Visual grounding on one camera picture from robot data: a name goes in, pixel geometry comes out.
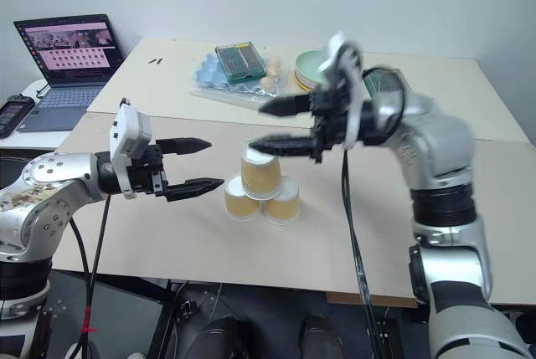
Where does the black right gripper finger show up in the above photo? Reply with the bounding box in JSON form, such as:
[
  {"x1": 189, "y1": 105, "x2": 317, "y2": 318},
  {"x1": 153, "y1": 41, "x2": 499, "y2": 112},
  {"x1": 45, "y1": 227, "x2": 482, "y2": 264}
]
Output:
[
  {"x1": 246, "y1": 132, "x2": 316, "y2": 160},
  {"x1": 257, "y1": 91, "x2": 314, "y2": 119}
]

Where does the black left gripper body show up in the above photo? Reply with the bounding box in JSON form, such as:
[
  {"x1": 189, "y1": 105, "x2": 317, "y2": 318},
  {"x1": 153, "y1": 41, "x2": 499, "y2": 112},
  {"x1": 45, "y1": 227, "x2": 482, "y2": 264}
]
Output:
[{"x1": 124, "y1": 144, "x2": 169, "y2": 200}]

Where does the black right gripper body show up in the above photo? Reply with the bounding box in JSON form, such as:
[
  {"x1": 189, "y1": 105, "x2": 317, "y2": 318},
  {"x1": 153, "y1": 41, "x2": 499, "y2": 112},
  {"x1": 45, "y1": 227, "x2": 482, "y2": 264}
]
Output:
[{"x1": 308, "y1": 81, "x2": 356, "y2": 164}]

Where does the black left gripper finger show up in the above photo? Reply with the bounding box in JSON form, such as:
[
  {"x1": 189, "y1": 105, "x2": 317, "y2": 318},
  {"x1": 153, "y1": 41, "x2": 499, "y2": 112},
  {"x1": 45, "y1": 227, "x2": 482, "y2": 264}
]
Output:
[
  {"x1": 156, "y1": 136, "x2": 213, "y2": 156},
  {"x1": 164, "y1": 177, "x2": 226, "y2": 203}
]

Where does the brown paper cup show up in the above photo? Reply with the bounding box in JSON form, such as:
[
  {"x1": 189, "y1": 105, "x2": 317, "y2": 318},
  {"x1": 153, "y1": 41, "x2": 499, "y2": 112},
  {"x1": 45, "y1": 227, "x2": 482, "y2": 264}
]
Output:
[
  {"x1": 223, "y1": 172, "x2": 263, "y2": 223},
  {"x1": 263, "y1": 176, "x2": 301, "y2": 227},
  {"x1": 240, "y1": 146, "x2": 283, "y2": 202}
]

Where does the pink plate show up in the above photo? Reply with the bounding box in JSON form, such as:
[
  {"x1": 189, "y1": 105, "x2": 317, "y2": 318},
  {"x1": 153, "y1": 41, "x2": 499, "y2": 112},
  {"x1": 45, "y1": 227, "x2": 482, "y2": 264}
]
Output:
[{"x1": 294, "y1": 69, "x2": 323, "y2": 93}]

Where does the clear plastic bag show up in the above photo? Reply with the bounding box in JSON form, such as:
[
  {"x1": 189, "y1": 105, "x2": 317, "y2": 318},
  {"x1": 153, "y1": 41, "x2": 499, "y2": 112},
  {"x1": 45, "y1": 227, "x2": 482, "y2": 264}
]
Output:
[{"x1": 188, "y1": 49, "x2": 303, "y2": 110}]

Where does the green plate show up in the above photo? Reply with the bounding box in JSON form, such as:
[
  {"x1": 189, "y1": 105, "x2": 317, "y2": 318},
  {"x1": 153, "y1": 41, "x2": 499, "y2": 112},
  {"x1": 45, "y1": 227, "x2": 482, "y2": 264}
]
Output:
[{"x1": 294, "y1": 49, "x2": 337, "y2": 85}]

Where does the green-framed clear box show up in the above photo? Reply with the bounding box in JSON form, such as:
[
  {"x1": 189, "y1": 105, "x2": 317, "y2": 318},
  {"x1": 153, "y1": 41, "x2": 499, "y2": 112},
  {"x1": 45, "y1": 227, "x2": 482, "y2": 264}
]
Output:
[
  {"x1": 214, "y1": 41, "x2": 268, "y2": 85},
  {"x1": 362, "y1": 67, "x2": 413, "y2": 100}
]

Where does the blue egg tray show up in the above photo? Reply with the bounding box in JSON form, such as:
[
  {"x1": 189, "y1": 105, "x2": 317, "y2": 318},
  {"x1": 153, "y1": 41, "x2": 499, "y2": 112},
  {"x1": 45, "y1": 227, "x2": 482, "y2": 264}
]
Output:
[{"x1": 193, "y1": 52, "x2": 269, "y2": 95}]

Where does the white side table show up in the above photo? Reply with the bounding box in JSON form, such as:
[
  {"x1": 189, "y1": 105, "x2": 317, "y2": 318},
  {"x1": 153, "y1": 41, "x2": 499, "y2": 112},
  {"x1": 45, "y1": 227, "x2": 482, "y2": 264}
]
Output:
[{"x1": 0, "y1": 77, "x2": 87, "y2": 151}]

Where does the open grey laptop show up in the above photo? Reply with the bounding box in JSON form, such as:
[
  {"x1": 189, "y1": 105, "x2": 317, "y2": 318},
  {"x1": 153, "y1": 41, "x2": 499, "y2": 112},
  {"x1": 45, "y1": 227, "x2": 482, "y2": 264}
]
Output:
[{"x1": 13, "y1": 13, "x2": 126, "y2": 133}]

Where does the black handheld device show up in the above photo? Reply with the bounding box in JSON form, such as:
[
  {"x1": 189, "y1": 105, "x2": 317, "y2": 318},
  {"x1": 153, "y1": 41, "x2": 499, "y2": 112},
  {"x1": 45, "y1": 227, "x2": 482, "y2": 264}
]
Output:
[{"x1": 0, "y1": 93, "x2": 36, "y2": 140}]

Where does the dark rounded shape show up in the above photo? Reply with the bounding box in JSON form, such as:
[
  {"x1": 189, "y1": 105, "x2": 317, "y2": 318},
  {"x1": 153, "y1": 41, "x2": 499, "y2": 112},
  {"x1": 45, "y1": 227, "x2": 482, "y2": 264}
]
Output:
[
  {"x1": 193, "y1": 315, "x2": 255, "y2": 359},
  {"x1": 296, "y1": 314, "x2": 345, "y2": 359}
]

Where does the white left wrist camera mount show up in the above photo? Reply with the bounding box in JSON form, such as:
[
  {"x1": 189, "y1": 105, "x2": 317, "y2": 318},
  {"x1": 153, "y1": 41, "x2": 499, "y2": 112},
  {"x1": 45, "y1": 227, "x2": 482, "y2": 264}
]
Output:
[{"x1": 109, "y1": 98, "x2": 153, "y2": 201}]

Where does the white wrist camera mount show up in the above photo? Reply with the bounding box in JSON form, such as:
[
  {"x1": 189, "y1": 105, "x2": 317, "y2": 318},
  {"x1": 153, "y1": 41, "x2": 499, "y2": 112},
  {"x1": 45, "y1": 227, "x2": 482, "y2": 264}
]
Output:
[
  {"x1": 317, "y1": 31, "x2": 364, "y2": 147},
  {"x1": 109, "y1": 98, "x2": 153, "y2": 201}
]

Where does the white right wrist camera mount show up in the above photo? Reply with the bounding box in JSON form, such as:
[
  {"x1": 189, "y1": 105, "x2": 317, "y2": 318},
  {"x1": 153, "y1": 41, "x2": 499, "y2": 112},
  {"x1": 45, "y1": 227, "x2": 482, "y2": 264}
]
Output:
[{"x1": 317, "y1": 31, "x2": 364, "y2": 147}]

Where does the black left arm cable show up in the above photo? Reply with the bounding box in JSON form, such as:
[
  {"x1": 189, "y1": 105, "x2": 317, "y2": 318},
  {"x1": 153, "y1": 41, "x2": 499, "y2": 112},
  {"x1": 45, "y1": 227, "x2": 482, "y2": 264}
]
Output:
[{"x1": 68, "y1": 193, "x2": 113, "y2": 359}]

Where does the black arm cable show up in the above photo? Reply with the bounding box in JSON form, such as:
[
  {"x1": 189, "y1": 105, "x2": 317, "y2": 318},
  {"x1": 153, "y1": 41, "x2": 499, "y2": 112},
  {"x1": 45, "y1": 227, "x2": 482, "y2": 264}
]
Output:
[
  {"x1": 341, "y1": 66, "x2": 408, "y2": 359},
  {"x1": 68, "y1": 193, "x2": 113, "y2": 359}
]

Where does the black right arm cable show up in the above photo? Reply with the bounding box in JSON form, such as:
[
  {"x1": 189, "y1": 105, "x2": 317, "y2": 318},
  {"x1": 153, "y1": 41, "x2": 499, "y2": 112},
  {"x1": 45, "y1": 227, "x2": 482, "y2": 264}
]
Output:
[{"x1": 341, "y1": 66, "x2": 408, "y2": 359}]

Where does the black table frame leg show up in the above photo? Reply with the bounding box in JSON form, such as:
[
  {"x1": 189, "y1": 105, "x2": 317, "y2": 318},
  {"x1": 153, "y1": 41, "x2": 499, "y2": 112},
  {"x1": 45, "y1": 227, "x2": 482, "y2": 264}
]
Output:
[{"x1": 147, "y1": 278, "x2": 188, "y2": 359}]

